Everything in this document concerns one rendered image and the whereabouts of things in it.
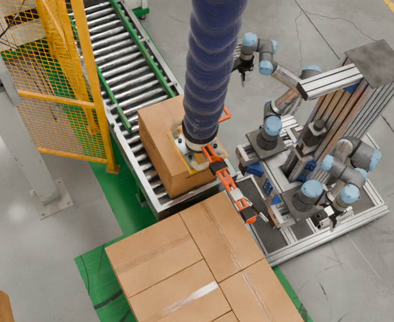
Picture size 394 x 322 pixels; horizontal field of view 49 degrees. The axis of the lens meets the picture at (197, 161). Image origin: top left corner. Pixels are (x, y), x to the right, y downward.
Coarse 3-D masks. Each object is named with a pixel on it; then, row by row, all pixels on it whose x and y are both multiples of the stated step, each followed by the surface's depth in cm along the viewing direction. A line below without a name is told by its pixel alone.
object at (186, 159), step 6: (180, 132) 292; (174, 138) 289; (180, 138) 287; (174, 144) 288; (180, 150) 285; (180, 156) 284; (186, 156) 284; (192, 156) 281; (186, 162) 282; (198, 162) 282; (192, 168) 280
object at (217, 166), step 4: (216, 160) 269; (224, 160) 269; (212, 164) 268; (216, 164) 268; (220, 164) 269; (224, 164) 269; (212, 168) 266; (216, 168) 267; (220, 168) 267; (224, 168) 266; (212, 172) 268; (216, 172) 265
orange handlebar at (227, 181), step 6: (228, 114) 287; (222, 120) 285; (204, 150) 273; (210, 150) 274; (216, 156) 272; (228, 174) 267; (222, 180) 264; (228, 180) 264; (228, 186) 263; (234, 186) 263; (246, 204) 258; (252, 222) 254
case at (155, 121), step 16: (176, 96) 328; (144, 112) 319; (160, 112) 320; (176, 112) 321; (144, 128) 322; (160, 128) 314; (144, 144) 347; (160, 144) 308; (160, 160) 313; (176, 160) 302; (160, 176) 336; (176, 176) 299; (192, 176) 313; (208, 176) 328; (176, 192) 325
